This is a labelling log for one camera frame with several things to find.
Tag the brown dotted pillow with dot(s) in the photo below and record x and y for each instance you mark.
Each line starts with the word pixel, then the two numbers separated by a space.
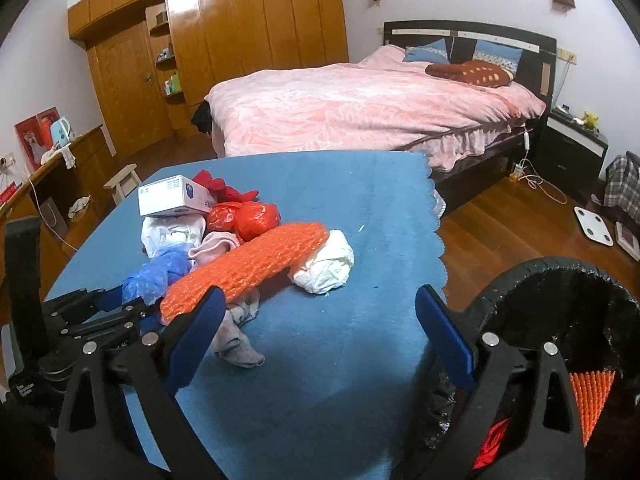
pixel 475 72

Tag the green bottles on shelf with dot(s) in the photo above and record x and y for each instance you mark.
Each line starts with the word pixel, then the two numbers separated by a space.
pixel 172 84

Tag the white crumpled cloth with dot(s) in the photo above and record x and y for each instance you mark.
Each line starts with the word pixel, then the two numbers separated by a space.
pixel 80 207

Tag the wall socket strip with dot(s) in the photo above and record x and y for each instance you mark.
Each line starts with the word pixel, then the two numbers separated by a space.
pixel 566 55

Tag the red plastic scrap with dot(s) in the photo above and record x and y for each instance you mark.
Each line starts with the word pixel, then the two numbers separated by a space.
pixel 490 445

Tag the orange bubble wrap roll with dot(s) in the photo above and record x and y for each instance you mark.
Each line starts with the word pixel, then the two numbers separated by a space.
pixel 260 260

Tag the brown paper bag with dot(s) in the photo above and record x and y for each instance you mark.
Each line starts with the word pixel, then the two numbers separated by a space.
pixel 54 217

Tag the crinkled red plastic bag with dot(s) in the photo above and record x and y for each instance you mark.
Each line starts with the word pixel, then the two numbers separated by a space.
pixel 222 217

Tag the wooden wardrobe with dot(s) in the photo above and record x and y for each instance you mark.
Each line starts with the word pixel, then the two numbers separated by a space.
pixel 250 20

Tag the black cloth bundle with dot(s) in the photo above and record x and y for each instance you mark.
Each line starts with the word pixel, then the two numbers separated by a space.
pixel 202 117

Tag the light blue kettle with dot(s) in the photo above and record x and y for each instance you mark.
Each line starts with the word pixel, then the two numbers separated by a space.
pixel 62 131

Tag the white hanging cloth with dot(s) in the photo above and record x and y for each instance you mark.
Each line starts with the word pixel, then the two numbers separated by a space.
pixel 65 155

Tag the wooden door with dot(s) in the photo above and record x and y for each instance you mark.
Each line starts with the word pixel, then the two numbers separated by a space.
pixel 130 90

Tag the dark wooden bed frame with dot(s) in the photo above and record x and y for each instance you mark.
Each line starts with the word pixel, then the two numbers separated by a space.
pixel 535 60

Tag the black waste bin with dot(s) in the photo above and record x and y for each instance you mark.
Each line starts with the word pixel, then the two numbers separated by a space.
pixel 525 280

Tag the orange spiky wrap piece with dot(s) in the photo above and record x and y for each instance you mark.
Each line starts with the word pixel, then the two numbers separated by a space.
pixel 592 400

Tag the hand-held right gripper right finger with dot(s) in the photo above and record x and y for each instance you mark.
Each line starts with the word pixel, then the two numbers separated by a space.
pixel 445 332

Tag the blue pillow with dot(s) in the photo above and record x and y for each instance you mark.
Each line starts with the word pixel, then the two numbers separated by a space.
pixel 425 52
pixel 497 55

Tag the crumpled white paper ball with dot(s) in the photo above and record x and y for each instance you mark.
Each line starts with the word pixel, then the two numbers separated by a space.
pixel 325 265

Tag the red picture board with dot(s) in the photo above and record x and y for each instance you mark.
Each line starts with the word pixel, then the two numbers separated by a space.
pixel 32 140

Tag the blue plastic bag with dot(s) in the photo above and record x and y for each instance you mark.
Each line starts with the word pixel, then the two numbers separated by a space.
pixel 160 270

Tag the white printed plastic bag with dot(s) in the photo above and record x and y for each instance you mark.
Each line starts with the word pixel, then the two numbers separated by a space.
pixel 165 235

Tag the bed with pink cover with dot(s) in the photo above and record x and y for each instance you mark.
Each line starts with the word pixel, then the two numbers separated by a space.
pixel 350 105

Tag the blue tablecloth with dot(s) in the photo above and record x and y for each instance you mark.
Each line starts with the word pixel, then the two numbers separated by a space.
pixel 325 360

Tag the yellow toy figure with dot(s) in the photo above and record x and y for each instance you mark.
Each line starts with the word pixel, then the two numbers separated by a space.
pixel 591 120

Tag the plaid garment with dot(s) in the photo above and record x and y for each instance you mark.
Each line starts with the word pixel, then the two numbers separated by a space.
pixel 622 185

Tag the pink sock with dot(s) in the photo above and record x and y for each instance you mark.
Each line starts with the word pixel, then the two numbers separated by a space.
pixel 215 245
pixel 237 345

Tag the smooth red plastic bag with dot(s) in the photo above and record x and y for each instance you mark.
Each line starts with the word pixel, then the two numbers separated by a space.
pixel 257 220

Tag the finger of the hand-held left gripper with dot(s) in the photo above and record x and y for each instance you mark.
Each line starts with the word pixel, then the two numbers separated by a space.
pixel 110 332
pixel 85 299

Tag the white bathroom scale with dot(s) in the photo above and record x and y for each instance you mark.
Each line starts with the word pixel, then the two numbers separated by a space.
pixel 594 225

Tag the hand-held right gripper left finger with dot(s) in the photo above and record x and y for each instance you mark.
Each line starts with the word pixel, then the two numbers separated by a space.
pixel 200 330

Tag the white wooden stool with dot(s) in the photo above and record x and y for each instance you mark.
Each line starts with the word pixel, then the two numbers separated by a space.
pixel 122 177

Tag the long wooden sideboard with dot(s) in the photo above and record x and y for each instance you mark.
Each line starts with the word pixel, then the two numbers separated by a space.
pixel 85 160

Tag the black nightstand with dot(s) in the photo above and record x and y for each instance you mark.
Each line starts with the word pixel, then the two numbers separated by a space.
pixel 570 160

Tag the book on floor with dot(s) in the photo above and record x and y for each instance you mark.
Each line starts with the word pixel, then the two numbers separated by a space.
pixel 627 237

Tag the white tissue pack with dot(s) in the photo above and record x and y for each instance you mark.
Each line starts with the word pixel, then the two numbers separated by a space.
pixel 170 200

